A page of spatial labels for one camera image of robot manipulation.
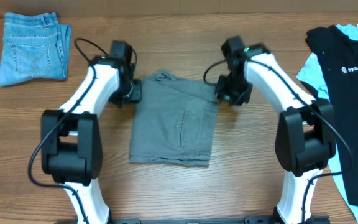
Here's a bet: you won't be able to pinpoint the grey shorts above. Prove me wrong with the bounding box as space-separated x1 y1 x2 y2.
129 71 218 167

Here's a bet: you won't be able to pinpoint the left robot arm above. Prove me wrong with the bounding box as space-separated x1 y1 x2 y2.
40 56 141 223

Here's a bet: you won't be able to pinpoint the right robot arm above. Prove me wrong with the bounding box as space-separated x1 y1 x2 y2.
216 47 337 223

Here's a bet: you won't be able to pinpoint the light blue t-shirt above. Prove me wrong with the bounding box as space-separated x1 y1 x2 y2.
296 24 358 223

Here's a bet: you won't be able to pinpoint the folded blue denim jeans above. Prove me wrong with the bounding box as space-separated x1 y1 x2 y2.
0 12 72 86

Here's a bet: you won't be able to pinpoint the black polo shirt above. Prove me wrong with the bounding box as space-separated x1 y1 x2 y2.
306 25 358 206

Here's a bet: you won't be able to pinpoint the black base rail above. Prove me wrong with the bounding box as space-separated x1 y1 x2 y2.
107 216 280 224

